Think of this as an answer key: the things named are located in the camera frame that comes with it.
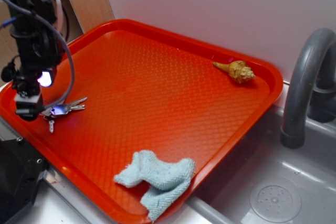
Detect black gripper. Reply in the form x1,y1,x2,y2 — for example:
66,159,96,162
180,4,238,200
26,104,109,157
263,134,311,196
1,27,63,121

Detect silver keys bunch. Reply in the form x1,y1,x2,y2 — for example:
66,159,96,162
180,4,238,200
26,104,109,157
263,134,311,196
41,97,87,133

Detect red plastic tray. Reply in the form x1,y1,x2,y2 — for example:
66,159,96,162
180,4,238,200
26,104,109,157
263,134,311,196
1,19,283,223

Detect light blue terry cloth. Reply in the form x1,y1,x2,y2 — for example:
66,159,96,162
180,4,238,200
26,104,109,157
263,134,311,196
114,150,195,222

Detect tan spiral seashell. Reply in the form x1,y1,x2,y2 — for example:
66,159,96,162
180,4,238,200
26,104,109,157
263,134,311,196
213,60,255,84

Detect grey plastic sink basin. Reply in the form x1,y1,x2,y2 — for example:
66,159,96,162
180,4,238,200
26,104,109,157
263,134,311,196
183,103,336,224

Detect dark grey faucet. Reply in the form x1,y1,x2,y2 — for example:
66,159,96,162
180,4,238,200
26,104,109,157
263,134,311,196
280,28,335,149

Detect grey braided cable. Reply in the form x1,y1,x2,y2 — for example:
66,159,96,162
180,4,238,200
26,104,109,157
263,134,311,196
0,0,76,111

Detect black octagonal mount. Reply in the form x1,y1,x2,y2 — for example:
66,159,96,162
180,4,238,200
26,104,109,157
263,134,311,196
1,137,47,223

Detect white cable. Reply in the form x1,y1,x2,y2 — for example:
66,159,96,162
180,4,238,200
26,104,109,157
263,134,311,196
35,0,65,35

